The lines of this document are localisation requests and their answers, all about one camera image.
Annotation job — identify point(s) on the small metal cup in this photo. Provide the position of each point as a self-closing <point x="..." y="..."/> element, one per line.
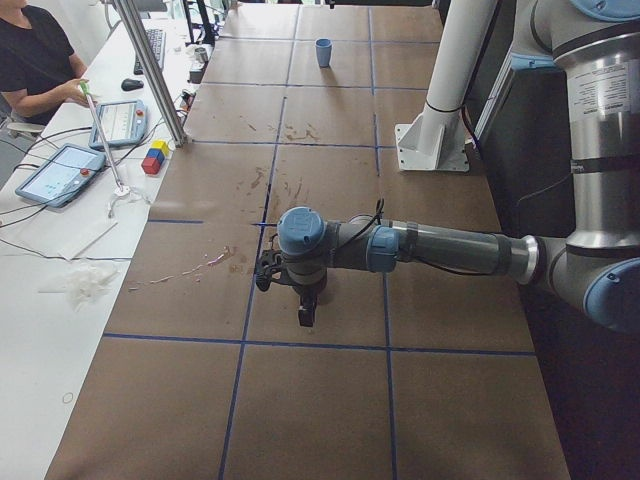
<point x="201" y="55"/>

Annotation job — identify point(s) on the near teach pendant tablet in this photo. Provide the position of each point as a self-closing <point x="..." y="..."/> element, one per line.
<point x="63" y="176"/>

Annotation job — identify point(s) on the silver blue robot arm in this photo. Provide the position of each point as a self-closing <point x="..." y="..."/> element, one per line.
<point x="595" y="268"/>

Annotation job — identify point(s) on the red blue yellow blocks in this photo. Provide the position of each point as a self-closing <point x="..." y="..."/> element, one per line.
<point x="155" y="157"/>

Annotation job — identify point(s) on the seated person in black shirt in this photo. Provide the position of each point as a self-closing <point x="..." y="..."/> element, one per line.
<point x="40" y="70"/>

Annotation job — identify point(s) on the teach pendant tablet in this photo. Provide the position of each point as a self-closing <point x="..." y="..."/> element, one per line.
<point x="63" y="176"/>
<point x="124" y="123"/>

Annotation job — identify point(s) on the aluminium frame post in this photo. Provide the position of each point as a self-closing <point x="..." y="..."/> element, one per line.
<point x="137" y="34"/>

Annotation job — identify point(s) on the green handled metal grabber stick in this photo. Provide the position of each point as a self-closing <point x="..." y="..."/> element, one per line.
<point x="121" y="188"/>

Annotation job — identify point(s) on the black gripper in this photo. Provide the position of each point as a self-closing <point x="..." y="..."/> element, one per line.
<point x="305" y="291"/>

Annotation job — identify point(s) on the black computer mouse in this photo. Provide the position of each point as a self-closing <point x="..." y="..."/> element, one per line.
<point x="130" y="84"/>

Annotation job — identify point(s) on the crumpled white tissue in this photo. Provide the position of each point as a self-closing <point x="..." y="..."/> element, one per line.
<point x="82" y="284"/>

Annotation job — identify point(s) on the black keyboard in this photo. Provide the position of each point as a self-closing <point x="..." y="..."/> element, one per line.
<point x="157" y="39"/>

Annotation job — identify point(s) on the white pillar with base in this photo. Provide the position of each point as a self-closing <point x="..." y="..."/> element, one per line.
<point x="435" y="140"/>

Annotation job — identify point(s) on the far teach pendant tablet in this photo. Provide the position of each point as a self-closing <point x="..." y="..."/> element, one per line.
<point x="124" y="123"/>

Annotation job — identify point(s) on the black monitor stand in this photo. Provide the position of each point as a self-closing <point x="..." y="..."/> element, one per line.
<point x="200" y="31"/>

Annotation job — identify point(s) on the blue plastic cup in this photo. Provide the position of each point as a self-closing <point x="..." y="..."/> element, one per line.
<point x="323" y="49"/>

